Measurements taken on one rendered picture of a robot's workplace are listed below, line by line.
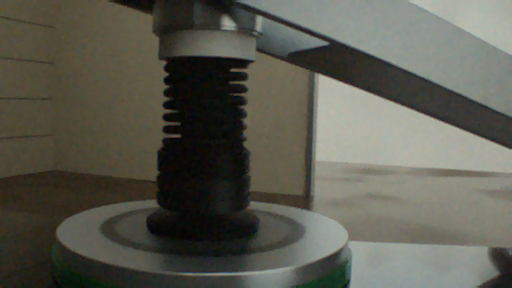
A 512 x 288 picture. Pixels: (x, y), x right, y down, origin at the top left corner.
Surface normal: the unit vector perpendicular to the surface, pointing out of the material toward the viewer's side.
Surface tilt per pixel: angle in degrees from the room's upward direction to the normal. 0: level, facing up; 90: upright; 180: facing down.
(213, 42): 90
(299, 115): 90
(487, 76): 90
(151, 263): 0
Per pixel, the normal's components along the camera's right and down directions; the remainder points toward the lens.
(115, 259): 0.03, -1.00
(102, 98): -0.35, 0.07
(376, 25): 0.33, 0.09
